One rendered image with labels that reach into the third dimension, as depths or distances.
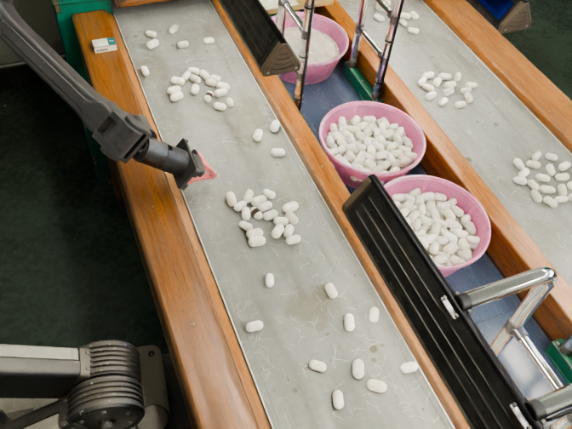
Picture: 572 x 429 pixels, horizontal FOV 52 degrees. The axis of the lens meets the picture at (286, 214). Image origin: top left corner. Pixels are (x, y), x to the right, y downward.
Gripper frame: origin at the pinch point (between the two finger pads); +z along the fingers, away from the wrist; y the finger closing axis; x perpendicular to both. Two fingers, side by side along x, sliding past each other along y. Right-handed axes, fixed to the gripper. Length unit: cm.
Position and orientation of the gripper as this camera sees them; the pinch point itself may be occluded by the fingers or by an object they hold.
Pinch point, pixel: (212, 175)
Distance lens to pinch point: 132.8
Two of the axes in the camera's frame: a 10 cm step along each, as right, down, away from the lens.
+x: -6.6, 6.4, 3.9
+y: -3.7, -7.3, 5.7
